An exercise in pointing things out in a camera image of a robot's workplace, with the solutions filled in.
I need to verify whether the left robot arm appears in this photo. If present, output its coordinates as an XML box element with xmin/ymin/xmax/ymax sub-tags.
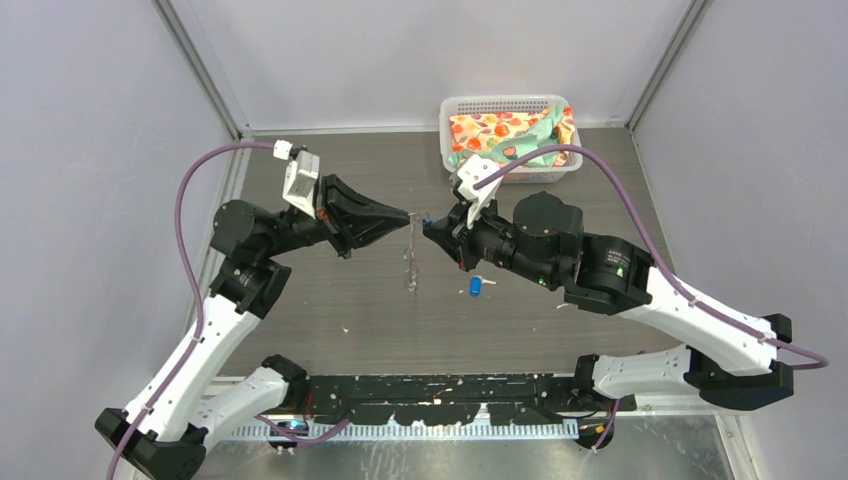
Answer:
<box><xmin>95</xmin><ymin>175</ymin><xmax>410</xmax><ymax>479</ymax></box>

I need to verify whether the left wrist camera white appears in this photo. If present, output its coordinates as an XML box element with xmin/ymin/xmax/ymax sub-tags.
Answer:
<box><xmin>273</xmin><ymin>140</ymin><xmax>320</xmax><ymax>219</ymax></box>

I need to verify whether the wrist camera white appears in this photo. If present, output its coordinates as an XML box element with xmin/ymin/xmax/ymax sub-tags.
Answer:
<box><xmin>273</xmin><ymin>140</ymin><xmax>320</xmax><ymax>219</ymax></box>
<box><xmin>450</xmin><ymin>154</ymin><xmax>503</xmax><ymax>229</ymax></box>

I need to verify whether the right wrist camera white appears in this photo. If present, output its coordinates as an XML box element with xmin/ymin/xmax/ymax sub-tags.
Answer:
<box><xmin>450</xmin><ymin>154</ymin><xmax>503</xmax><ymax>229</ymax></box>

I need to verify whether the large metal keyring disc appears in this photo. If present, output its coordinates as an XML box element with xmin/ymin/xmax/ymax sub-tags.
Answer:
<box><xmin>404</xmin><ymin>212</ymin><xmax>422</xmax><ymax>295</ymax></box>

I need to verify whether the aluminium frame rail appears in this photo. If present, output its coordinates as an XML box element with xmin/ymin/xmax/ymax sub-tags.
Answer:
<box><xmin>140</xmin><ymin>370</ymin><xmax>747</xmax><ymax>444</ymax></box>

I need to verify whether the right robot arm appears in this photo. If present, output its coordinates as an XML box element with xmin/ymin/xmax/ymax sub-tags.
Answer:
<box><xmin>423</xmin><ymin>192</ymin><xmax>794</xmax><ymax>411</ymax></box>

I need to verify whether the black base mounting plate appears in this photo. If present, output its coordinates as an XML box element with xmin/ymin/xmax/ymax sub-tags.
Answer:
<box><xmin>280</xmin><ymin>373</ymin><xmax>613</xmax><ymax>426</ymax></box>

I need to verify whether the floral patterned cloth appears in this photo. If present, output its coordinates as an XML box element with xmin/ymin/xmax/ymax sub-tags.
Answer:
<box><xmin>447</xmin><ymin>102</ymin><xmax>576</xmax><ymax>168</ymax></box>

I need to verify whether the white plastic basket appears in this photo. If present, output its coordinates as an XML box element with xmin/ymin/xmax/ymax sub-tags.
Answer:
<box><xmin>439</xmin><ymin>95</ymin><xmax>580</xmax><ymax>172</ymax></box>

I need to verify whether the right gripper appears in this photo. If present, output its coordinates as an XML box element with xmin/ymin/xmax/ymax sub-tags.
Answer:
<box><xmin>425</xmin><ymin>187</ymin><xmax>556</xmax><ymax>287</ymax></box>

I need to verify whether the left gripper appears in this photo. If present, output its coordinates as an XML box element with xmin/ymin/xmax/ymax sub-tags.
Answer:
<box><xmin>259</xmin><ymin>171</ymin><xmax>409</xmax><ymax>258</ymax></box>

